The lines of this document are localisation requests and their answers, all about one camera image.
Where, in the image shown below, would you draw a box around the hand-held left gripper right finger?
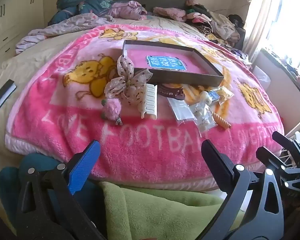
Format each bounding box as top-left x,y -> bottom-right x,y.
201,139 -> 285,240

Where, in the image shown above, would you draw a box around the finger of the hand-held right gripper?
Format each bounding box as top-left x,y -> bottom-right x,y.
256,146 -> 300,193
272,131 -> 300,171

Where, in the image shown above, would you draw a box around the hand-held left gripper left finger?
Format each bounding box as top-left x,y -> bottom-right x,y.
15,140 -> 107,240

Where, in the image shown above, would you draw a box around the orange spiral hair tie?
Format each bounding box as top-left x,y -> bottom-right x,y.
212,112 -> 232,130

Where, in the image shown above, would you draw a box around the bag of white earrings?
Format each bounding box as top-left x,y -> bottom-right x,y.
192,104 -> 217,132

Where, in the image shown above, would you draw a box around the pink pom-pom hair clip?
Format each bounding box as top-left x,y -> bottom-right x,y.
101,98 -> 123,126

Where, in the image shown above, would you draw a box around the brown hair claw clip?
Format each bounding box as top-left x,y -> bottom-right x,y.
158,84 -> 186,101

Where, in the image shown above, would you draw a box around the white hair claw clip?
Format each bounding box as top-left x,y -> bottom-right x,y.
140,83 -> 158,120

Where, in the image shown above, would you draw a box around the brown cardboard box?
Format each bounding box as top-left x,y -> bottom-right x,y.
122,39 -> 225,88

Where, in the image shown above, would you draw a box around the polka dot bow hair clip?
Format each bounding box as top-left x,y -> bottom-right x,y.
104,55 -> 153,105

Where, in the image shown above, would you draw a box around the pink printed blanket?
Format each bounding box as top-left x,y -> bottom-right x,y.
4,24 -> 292,188

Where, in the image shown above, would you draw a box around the clear plastic bag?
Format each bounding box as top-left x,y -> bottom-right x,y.
167,96 -> 196,125

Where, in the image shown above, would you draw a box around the blue box in plastic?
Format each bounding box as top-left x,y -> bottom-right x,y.
207,91 -> 221,103

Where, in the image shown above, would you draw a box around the yellow packet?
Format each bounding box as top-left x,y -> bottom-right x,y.
216,86 -> 235,105

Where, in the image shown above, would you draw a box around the white plastic container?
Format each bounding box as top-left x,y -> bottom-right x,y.
254,65 -> 272,87

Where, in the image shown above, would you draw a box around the teal cloth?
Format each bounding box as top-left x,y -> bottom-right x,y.
0,152 -> 103,240

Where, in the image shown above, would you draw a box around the green fleece blanket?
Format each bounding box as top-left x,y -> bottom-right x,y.
98,181 -> 243,240

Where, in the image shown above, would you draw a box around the black and white strip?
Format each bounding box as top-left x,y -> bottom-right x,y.
0,79 -> 17,121

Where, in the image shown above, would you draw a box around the bright window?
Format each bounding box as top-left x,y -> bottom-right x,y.
261,0 -> 300,77

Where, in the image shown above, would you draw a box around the cream curtain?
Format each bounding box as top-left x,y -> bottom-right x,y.
241,0 -> 290,67

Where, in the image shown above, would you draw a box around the lavender cloth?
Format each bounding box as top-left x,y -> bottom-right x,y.
15,13 -> 115,55

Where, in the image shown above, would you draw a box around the pile of mixed clothes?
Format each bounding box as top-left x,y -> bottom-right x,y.
152,0 -> 248,58

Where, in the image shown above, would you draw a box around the pink clothes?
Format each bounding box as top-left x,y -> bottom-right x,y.
99,0 -> 148,21

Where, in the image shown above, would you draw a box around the dark floral quilt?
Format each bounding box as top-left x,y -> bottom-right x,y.
48,0 -> 115,27

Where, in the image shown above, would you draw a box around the cream wardrobe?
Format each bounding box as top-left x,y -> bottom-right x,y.
0,0 -> 48,58

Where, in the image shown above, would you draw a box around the white wire rack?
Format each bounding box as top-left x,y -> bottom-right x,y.
277,131 -> 300,170

